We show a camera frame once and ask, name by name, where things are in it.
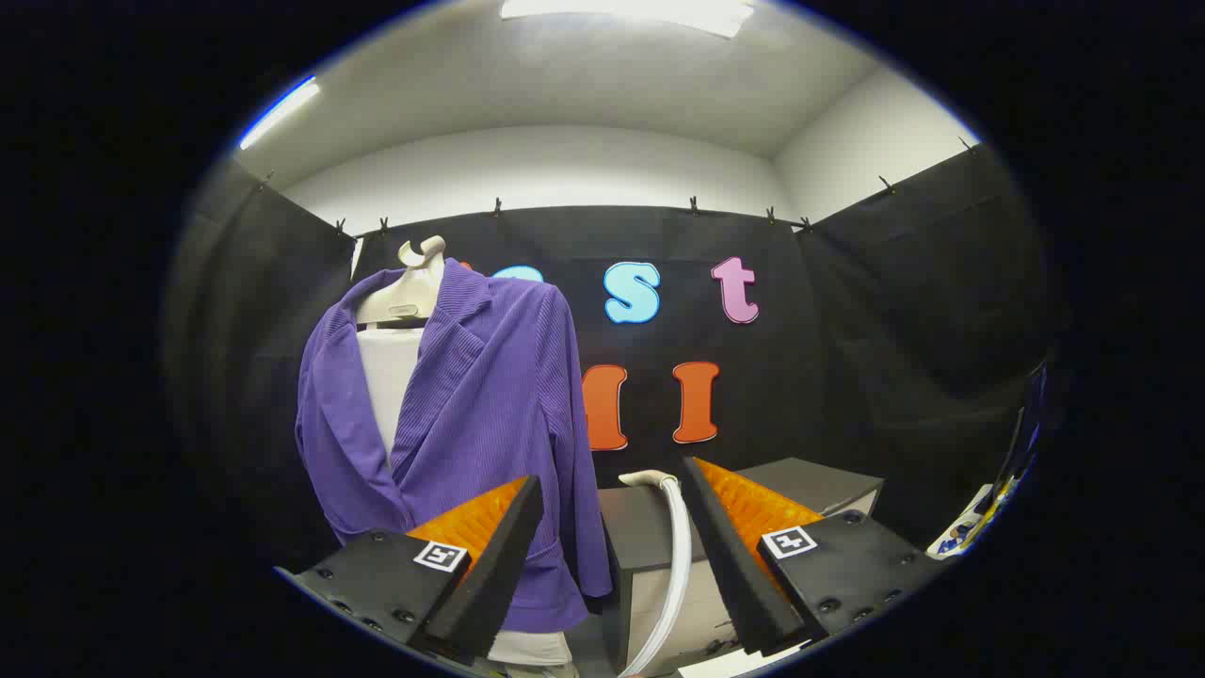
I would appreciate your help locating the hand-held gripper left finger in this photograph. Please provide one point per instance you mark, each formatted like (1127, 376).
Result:
(499, 574)

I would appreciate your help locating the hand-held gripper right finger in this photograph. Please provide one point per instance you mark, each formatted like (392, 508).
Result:
(730, 565)

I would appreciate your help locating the white garment steamer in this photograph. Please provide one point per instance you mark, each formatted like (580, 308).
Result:
(680, 565)

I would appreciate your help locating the beige clothes hanger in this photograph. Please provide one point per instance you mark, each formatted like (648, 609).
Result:
(409, 292)

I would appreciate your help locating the white cabinet with dark top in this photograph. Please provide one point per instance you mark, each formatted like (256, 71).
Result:
(640, 527)

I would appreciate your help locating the white paper sheet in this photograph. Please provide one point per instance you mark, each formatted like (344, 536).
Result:
(720, 664)

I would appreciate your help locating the white mannequin form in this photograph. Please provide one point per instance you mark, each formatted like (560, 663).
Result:
(388, 377)

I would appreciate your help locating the white tray of small items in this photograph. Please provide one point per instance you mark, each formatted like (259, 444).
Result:
(965, 527)

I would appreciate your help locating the narrow ceiling light strip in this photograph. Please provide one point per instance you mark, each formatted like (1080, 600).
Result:
(280, 111)

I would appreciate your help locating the wide ceiling light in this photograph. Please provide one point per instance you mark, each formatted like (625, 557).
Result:
(631, 11)

